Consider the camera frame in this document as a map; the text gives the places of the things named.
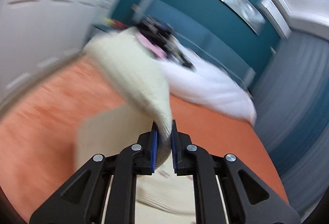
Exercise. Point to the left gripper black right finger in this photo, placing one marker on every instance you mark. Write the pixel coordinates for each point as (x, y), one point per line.
(225, 189)

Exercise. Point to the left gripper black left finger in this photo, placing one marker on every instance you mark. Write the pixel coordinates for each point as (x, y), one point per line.
(103, 190)

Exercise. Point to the cream knit sweater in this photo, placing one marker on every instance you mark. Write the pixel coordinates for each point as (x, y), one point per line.
(123, 64)

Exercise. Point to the pile of dark clothes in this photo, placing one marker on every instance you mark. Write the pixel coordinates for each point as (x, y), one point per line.
(161, 41)

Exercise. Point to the orange plush blanket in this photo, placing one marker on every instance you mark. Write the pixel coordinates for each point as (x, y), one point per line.
(38, 134)

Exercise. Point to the white duvet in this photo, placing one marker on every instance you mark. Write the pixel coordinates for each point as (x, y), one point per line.
(209, 86)

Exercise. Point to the grey blue curtain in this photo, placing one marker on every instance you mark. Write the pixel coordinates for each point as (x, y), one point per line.
(291, 99)

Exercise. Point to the teal upholstered headboard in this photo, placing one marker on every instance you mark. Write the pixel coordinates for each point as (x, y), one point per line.
(193, 35)

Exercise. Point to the dark bedside table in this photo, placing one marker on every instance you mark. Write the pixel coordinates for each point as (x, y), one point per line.
(98, 29)

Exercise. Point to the white air conditioner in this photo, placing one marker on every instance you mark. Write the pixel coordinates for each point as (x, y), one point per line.
(275, 18)

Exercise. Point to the white wardrobe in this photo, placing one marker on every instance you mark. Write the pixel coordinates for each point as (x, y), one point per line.
(36, 35)

